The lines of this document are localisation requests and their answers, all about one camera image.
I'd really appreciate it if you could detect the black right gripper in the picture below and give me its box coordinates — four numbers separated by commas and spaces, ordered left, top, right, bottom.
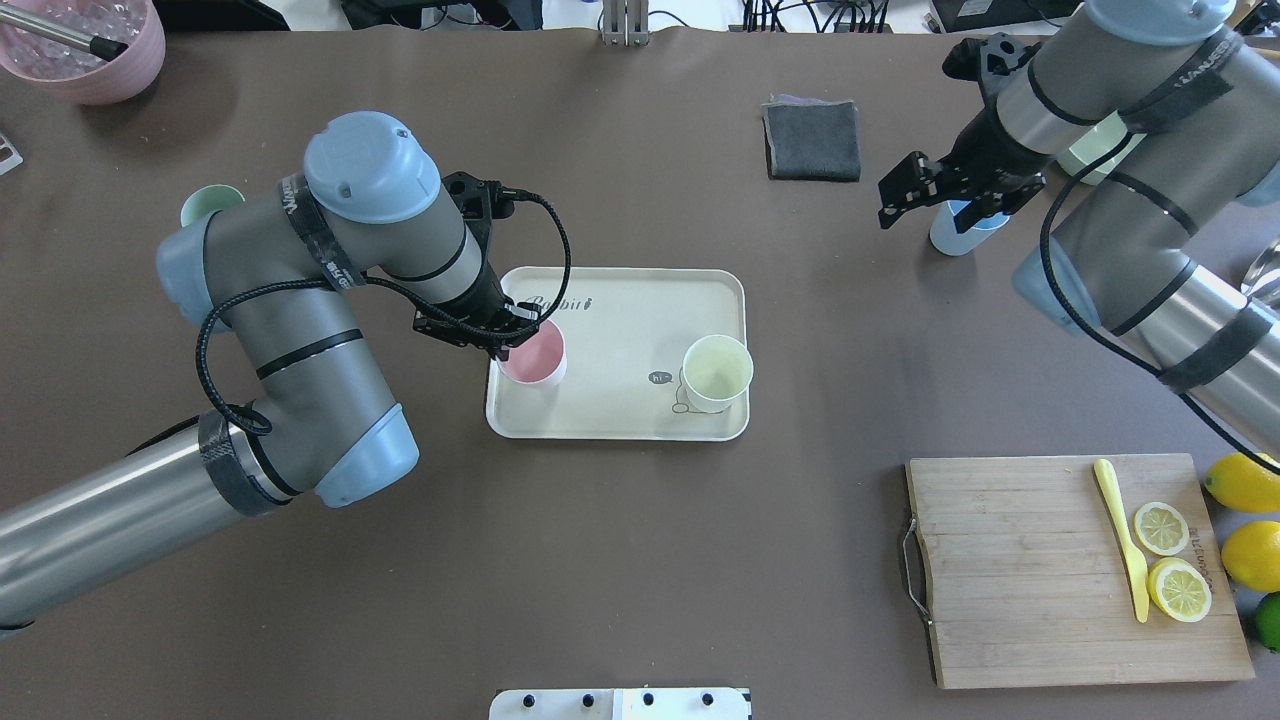
878, 106, 1050, 233

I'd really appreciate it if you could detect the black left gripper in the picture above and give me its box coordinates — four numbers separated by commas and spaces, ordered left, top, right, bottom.
413, 263, 541, 363

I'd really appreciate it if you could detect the blue cup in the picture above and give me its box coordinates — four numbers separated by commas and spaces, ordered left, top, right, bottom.
929, 200, 1010, 258

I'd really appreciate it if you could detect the pink cup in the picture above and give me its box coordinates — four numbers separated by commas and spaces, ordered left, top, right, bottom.
495, 320, 568, 387

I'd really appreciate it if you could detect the cream cup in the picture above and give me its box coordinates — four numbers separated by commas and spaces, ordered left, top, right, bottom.
681, 334, 755, 413

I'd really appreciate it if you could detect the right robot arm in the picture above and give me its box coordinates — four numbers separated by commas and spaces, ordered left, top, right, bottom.
879, 1, 1279, 456

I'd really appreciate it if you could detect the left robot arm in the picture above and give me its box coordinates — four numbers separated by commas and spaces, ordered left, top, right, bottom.
3, 110, 547, 635

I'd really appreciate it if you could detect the cream rabbit tray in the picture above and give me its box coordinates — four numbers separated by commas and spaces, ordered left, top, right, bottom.
485, 266, 750, 442

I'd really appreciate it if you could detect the grey folded cloth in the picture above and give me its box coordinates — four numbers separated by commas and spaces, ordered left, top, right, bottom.
762, 96, 863, 182

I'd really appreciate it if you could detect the light green bowl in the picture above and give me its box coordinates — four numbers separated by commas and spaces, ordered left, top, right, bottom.
1056, 110, 1146, 187

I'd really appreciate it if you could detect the yellow plastic knife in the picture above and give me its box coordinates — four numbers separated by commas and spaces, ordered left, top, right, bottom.
1093, 457, 1151, 624

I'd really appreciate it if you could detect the metal scoop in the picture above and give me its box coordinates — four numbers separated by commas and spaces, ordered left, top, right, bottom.
1240, 237, 1279, 314

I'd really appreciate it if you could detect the green cup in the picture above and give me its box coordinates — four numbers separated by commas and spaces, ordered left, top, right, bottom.
179, 184, 246, 228

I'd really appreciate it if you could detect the wooden cutting board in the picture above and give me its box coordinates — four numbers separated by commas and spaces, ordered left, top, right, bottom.
905, 454, 1254, 691

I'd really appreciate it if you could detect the lemon half slice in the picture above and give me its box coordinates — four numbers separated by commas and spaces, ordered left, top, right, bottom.
1147, 557, 1213, 623
1133, 501, 1190, 557

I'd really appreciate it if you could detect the whole yellow lemon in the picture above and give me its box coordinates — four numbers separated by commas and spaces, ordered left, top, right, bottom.
1203, 452, 1279, 514
1221, 521, 1279, 594

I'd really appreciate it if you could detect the metal tube with black cap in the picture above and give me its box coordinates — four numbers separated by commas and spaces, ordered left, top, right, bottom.
1, 3, 131, 61

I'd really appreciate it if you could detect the green lime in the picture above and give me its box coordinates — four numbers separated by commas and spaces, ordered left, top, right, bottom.
1253, 592, 1280, 655

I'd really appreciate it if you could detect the pink bowl with ice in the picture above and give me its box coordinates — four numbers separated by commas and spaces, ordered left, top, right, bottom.
1, 1, 166, 105

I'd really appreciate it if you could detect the aluminium frame post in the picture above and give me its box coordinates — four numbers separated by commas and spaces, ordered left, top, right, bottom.
600, 0, 652, 47

